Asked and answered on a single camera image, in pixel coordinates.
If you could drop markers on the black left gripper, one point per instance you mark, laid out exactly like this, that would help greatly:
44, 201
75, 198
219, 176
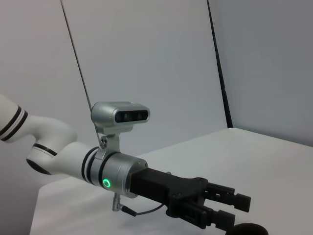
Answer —
156, 183

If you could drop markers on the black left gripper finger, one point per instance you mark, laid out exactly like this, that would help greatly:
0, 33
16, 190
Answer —
242, 202

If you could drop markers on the small dark teacup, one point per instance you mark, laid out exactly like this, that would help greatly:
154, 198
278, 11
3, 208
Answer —
247, 230

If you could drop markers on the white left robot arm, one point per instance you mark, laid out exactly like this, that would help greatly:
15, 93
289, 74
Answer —
71, 156

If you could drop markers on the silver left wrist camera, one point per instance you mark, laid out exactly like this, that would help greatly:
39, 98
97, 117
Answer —
105, 113

